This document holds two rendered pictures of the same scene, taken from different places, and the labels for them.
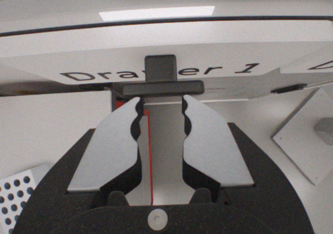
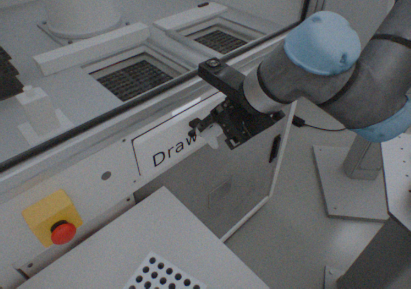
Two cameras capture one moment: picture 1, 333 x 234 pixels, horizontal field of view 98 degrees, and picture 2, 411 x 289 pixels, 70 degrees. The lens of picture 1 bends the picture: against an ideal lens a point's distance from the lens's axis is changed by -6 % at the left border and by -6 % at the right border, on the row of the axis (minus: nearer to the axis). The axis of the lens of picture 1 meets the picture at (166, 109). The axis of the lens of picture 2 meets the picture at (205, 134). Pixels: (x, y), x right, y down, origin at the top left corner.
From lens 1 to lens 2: 55 cm
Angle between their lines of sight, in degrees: 46
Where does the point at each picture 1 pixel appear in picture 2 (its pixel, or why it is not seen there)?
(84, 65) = (166, 141)
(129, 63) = (182, 132)
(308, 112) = (328, 169)
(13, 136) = (107, 265)
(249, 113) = (284, 211)
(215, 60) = not seen: hidden behind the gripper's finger
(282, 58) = not seen: hidden behind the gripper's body
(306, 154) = (372, 202)
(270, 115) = (303, 198)
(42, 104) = (120, 225)
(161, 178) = not seen: outside the picture
